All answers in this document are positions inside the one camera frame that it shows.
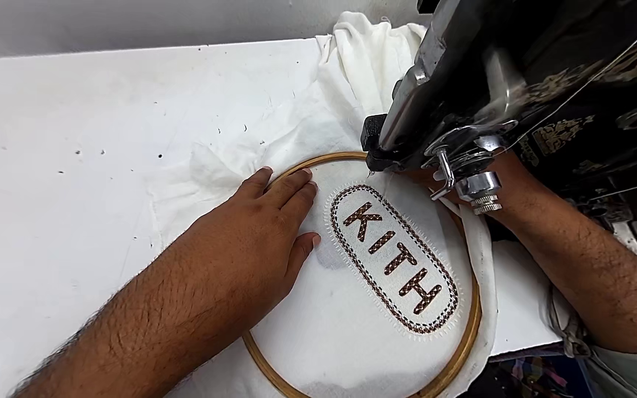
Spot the round wooden embroidery hoop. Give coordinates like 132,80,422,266
242,151,482,398

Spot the dark multicoloured patterned cloth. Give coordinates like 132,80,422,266
459,343,596,398

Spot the white sewing thread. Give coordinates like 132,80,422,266
499,4,637,156

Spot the person's right forearm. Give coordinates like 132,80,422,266
498,152,637,355

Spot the person's left hand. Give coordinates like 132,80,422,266
184,166,322,310

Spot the white fabric with embroidered lettering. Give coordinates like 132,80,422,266
147,11,499,398

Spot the black sewing machine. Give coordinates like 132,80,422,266
361,0,637,251

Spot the person's left forearm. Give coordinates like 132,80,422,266
10,221,281,398

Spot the person's right hand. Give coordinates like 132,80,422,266
407,149,524,223

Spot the person's body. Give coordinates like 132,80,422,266
548,284,637,398

